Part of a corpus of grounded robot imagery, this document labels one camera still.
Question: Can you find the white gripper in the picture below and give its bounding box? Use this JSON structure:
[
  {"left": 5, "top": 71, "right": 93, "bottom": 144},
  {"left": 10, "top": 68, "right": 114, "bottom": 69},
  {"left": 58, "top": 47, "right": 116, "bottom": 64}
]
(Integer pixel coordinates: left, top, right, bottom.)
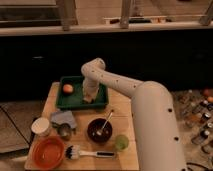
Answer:
[{"left": 83, "top": 78, "right": 99, "bottom": 100}]

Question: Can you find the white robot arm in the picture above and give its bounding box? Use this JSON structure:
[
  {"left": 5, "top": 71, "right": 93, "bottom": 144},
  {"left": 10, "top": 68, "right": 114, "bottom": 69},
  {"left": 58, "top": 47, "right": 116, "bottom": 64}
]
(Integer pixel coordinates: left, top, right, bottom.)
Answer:
[{"left": 81, "top": 58, "right": 187, "bottom": 171}]

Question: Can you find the green plastic tray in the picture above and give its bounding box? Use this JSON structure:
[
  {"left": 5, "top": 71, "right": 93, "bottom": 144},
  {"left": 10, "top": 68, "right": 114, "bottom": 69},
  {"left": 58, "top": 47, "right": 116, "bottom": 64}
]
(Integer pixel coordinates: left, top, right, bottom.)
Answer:
[{"left": 56, "top": 76, "right": 109, "bottom": 110}]

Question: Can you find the orange egg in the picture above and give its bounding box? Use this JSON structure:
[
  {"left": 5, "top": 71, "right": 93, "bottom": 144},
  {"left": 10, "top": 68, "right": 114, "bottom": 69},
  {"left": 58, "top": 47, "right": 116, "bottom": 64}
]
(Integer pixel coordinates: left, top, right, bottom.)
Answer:
[{"left": 63, "top": 84, "right": 74, "bottom": 94}]

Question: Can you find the blue-grey cloth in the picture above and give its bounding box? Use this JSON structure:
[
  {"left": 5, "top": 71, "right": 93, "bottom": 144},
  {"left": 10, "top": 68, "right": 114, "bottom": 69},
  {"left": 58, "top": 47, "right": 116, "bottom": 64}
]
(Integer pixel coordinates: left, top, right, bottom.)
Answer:
[{"left": 50, "top": 110, "right": 77, "bottom": 129}]

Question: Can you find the dark brown bowl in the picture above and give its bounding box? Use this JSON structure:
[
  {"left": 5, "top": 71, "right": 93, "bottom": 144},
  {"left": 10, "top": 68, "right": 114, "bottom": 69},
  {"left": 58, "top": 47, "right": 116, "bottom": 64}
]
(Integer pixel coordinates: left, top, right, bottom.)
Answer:
[{"left": 87, "top": 118, "right": 113, "bottom": 144}]

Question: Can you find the metal spoon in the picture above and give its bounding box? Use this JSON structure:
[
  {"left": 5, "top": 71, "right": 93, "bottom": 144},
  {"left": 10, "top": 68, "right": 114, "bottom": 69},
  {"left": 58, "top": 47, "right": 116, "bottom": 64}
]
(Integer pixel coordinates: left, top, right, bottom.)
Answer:
[{"left": 96, "top": 109, "right": 114, "bottom": 136}]

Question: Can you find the metal measuring cup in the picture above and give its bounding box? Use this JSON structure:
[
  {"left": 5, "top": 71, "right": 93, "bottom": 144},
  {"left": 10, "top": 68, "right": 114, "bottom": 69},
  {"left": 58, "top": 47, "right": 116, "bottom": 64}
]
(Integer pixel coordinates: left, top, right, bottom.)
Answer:
[{"left": 52, "top": 122, "right": 76, "bottom": 141}]

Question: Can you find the wooden table board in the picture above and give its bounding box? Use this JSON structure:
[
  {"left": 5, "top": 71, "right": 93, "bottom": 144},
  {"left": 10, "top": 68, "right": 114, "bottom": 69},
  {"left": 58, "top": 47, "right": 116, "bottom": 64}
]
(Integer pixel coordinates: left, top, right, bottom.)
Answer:
[{"left": 24, "top": 81, "right": 140, "bottom": 171}]

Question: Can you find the white paper cup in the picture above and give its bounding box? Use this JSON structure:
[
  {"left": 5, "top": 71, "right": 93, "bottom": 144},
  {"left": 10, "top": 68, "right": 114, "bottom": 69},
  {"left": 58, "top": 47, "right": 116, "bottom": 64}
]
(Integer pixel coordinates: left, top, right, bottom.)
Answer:
[{"left": 31, "top": 117, "right": 51, "bottom": 136}]

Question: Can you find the green plastic cup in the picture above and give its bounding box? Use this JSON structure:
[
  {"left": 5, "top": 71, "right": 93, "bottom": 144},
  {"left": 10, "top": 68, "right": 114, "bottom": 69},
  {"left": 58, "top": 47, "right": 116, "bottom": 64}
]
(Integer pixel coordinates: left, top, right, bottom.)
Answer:
[{"left": 115, "top": 134, "right": 129, "bottom": 151}]

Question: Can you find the white dish brush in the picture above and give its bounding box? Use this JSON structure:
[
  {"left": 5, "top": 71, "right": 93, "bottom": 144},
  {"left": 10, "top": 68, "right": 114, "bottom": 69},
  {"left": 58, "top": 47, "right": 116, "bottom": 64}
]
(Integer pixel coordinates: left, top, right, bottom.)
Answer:
[{"left": 65, "top": 145, "right": 115, "bottom": 160}]

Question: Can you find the orange plastic bowl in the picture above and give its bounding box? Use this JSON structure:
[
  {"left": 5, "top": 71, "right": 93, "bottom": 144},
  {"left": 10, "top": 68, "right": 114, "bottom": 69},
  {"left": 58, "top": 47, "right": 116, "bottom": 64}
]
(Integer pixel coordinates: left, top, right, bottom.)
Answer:
[{"left": 32, "top": 136, "right": 65, "bottom": 170}]

